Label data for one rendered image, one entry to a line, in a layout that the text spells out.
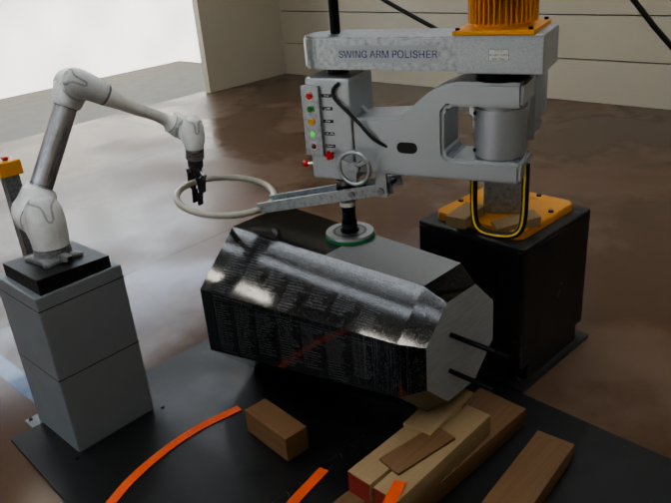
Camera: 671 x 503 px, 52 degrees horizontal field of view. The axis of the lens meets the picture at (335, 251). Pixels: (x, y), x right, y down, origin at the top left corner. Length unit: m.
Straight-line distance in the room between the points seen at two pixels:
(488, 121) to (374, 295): 0.78
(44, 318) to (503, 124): 1.98
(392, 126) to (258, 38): 8.93
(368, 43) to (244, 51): 8.75
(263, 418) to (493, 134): 1.56
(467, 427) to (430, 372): 0.34
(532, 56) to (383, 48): 0.54
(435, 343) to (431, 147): 0.74
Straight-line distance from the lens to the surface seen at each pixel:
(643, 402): 3.52
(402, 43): 2.61
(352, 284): 2.77
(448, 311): 2.65
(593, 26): 8.81
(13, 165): 4.10
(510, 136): 2.60
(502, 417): 3.13
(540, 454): 3.00
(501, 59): 2.49
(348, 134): 2.78
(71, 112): 3.33
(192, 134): 3.39
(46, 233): 3.14
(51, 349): 3.15
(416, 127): 2.67
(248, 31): 11.41
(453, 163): 2.66
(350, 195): 2.91
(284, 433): 3.05
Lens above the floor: 2.04
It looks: 25 degrees down
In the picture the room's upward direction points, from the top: 5 degrees counter-clockwise
